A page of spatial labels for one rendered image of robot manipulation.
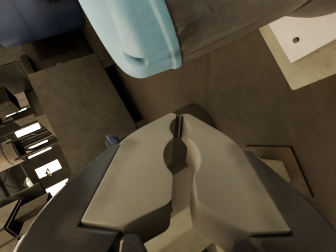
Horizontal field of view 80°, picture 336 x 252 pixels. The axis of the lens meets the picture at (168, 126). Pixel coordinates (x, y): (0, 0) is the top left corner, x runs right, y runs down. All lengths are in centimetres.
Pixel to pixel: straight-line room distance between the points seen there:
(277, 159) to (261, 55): 32
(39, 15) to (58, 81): 82
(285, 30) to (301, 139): 34
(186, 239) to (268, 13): 50
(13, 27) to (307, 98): 255
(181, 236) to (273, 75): 46
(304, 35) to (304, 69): 6
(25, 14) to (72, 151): 147
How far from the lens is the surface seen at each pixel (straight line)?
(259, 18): 18
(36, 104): 359
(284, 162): 71
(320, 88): 52
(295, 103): 59
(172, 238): 56
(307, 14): 30
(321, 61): 39
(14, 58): 332
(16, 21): 266
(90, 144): 182
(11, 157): 875
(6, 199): 337
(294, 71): 41
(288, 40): 38
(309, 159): 66
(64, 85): 206
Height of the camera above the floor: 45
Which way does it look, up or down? 18 degrees down
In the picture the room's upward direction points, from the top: 117 degrees counter-clockwise
